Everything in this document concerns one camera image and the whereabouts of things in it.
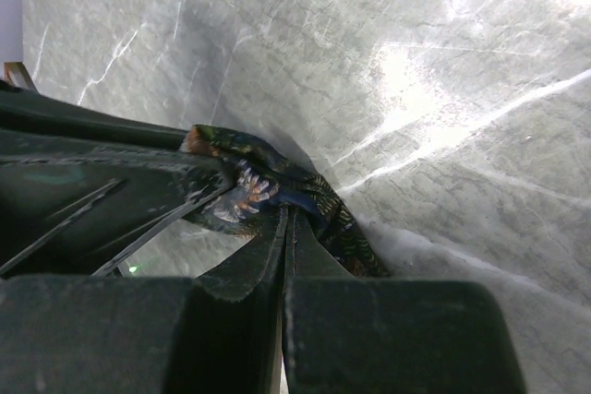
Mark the dark patterned necktie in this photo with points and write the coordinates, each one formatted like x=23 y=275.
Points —
x=263 y=181

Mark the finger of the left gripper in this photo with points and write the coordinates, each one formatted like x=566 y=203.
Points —
x=31 y=112
x=79 y=205

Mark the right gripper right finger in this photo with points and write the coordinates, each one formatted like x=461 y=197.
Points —
x=343 y=334

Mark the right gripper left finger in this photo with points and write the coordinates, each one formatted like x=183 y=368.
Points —
x=218 y=333

